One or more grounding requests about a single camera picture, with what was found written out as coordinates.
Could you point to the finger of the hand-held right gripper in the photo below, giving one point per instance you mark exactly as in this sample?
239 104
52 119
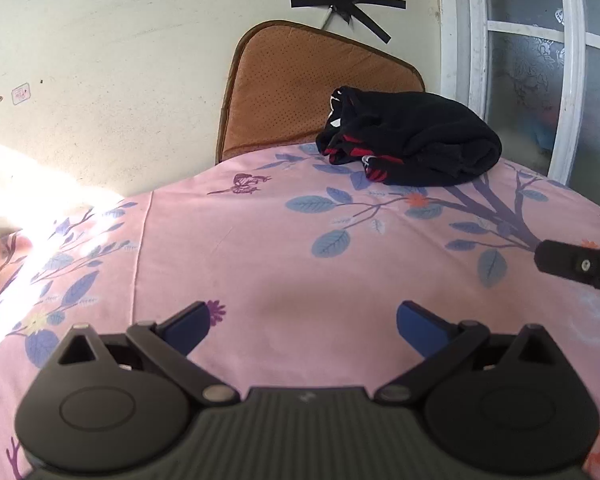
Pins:
575 265

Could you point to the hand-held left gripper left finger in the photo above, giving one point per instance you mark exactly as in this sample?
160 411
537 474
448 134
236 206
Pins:
187 327

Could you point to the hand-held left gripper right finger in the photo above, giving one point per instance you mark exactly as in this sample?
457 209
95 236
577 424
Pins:
420 327

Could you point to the white window frame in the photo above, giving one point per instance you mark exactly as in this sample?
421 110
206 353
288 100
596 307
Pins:
460 50

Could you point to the small wall sticker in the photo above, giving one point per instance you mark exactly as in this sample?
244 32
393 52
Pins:
21 94

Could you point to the black tape strip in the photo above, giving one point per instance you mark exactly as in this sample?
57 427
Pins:
360 20
310 2

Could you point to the pink floral bedsheet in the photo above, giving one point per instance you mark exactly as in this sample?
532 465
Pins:
260 250

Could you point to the black red striped garment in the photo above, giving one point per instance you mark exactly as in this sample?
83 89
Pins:
420 142

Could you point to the brown mesh cushion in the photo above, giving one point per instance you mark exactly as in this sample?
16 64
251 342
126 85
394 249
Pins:
280 95

